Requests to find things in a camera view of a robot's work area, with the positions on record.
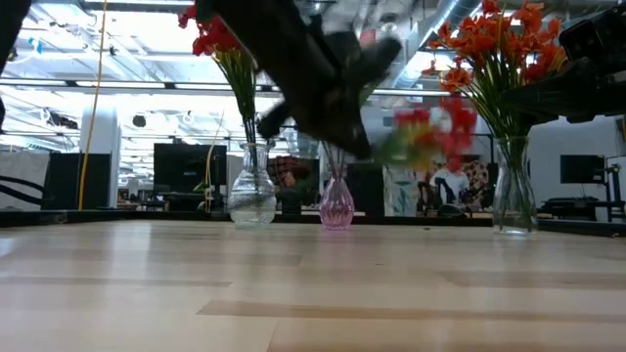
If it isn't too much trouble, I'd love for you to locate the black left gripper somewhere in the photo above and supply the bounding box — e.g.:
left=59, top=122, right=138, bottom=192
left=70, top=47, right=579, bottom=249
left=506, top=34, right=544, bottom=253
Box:
left=255, top=28, right=404, bottom=160

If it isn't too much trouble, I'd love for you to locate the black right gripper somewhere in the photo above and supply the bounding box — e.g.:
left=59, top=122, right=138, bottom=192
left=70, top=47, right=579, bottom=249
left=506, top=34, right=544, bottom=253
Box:
left=501, top=53, right=626, bottom=123

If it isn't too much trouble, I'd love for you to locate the red artificial flower bunch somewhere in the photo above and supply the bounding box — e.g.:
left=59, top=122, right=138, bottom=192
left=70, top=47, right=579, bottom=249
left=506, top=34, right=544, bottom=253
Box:
left=176, top=3, right=259, bottom=148
left=376, top=95, right=478, bottom=172
left=191, top=19, right=259, bottom=148

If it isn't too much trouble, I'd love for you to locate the tall clear glass vase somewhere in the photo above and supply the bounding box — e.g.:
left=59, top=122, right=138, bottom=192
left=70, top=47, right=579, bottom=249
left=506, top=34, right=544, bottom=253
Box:
left=492, top=136, right=539, bottom=237

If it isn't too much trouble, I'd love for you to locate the pink ribbed glass vase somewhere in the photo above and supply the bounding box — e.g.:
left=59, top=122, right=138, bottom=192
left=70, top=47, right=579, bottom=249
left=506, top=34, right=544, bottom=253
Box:
left=318, top=146, right=356, bottom=232

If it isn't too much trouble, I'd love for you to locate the round clear ribbed vase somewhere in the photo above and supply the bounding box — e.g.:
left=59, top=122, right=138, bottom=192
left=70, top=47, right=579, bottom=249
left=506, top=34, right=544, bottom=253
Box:
left=228, top=141, right=278, bottom=230

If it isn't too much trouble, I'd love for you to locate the small black computer monitor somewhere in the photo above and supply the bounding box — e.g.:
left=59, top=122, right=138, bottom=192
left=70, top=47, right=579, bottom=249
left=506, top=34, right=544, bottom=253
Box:
left=559, top=154, right=606, bottom=185

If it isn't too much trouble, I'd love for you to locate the red plaid cloth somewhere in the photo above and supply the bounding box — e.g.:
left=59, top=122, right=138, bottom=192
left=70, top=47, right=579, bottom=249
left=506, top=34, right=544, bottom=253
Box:
left=267, top=154, right=312, bottom=190

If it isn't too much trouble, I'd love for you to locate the black cabinet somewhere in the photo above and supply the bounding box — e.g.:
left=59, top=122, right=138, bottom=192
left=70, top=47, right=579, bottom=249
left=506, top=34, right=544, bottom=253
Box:
left=345, top=163, right=386, bottom=219

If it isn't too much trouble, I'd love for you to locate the person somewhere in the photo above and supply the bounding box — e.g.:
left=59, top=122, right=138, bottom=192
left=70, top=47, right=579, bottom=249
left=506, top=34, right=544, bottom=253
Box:
left=428, top=155, right=473, bottom=216

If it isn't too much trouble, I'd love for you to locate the black office desk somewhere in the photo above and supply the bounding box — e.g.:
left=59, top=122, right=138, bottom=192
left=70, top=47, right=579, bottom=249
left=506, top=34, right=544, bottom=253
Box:
left=537, top=196, right=626, bottom=221

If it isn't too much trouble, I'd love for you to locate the teal white painted cloth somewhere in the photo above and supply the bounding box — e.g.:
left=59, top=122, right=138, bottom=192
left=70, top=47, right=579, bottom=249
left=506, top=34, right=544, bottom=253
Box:
left=382, top=163, right=422, bottom=218

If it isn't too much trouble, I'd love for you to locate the wide black monitor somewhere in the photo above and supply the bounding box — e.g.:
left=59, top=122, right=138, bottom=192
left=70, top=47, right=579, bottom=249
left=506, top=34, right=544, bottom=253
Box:
left=153, top=143, right=229, bottom=195

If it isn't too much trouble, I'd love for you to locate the black upright panel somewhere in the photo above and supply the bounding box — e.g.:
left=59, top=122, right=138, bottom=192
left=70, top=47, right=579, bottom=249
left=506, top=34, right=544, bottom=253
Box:
left=46, top=153, right=112, bottom=211

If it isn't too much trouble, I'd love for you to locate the white board panel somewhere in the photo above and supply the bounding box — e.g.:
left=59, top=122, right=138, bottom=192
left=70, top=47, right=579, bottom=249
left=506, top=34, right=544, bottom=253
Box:
left=0, top=151, right=50, bottom=211

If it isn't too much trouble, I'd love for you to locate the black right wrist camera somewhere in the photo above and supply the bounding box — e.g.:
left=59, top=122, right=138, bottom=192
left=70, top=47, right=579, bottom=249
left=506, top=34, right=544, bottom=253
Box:
left=559, top=7, right=626, bottom=63

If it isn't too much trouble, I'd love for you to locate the yellow cable with plug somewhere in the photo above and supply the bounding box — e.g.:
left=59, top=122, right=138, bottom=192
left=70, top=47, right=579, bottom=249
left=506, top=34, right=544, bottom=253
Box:
left=203, top=110, right=226, bottom=214

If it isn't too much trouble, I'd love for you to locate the long yellow cable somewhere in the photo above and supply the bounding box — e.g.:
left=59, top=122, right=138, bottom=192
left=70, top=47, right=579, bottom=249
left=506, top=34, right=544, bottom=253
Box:
left=77, top=0, right=110, bottom=212

